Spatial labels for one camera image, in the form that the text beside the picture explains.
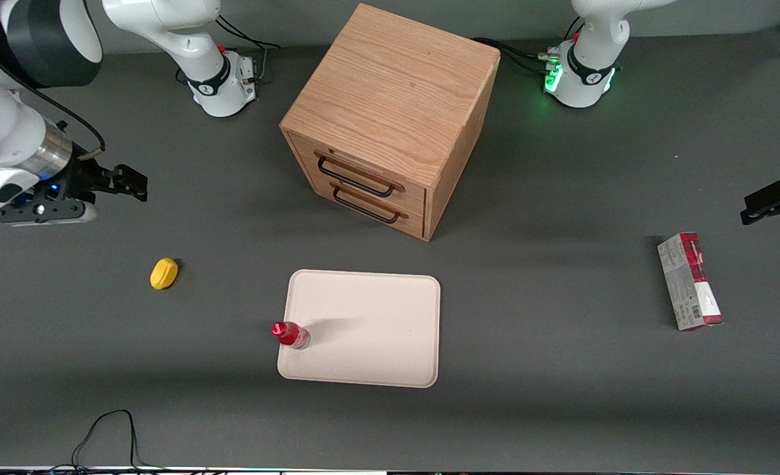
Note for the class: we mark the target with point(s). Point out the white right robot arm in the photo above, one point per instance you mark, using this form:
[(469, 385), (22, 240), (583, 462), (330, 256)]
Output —
[(7, 132)]

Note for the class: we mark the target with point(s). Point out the beige plastic tray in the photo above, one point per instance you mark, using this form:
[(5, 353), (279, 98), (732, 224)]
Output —
[(370, 323)]

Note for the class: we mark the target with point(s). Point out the wooden drawer cabinet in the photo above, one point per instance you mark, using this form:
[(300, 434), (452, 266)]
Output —
[(393, 92)]

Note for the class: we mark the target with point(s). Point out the red and grey carton box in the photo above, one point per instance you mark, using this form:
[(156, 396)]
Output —
[(690, 280)]

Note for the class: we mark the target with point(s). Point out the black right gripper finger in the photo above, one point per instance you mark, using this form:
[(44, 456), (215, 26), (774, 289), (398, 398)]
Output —
[(132, 188), (118, 175)]

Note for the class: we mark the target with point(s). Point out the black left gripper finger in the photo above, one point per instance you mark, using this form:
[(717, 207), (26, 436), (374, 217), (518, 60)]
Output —
[(769, 192), (759, 213)]

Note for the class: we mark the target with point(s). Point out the red coke bottle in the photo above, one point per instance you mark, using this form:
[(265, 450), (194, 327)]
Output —
[(292, 335)]

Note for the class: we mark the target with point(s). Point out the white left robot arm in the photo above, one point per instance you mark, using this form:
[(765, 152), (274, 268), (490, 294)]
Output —
[(591, 72)]

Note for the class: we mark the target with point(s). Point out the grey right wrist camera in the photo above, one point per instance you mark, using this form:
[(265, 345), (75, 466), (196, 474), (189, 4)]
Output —
[(43, 212)]

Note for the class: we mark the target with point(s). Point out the yellow lemon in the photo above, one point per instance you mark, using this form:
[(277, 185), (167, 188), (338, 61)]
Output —
[(163, 273)]

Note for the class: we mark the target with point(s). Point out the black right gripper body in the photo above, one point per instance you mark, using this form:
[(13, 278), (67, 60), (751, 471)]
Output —
[(85, 178)]

